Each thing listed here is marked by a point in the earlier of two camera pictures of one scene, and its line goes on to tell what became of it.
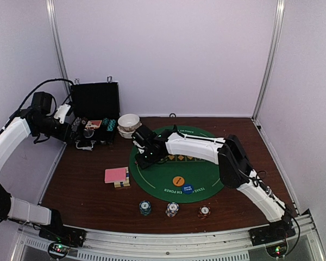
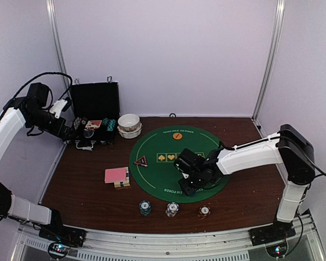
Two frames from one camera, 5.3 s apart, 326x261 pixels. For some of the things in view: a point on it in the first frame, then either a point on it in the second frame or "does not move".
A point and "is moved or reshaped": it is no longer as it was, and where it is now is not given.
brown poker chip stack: x=204 y=211 does not move
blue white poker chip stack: x=172 y=209 does not move
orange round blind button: x=178 y=180 is moved or reshaped
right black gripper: x=145 y=163 to x=187 y=188
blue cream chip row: x=76 y=122 does not move
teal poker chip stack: x=145 y=207 does not move
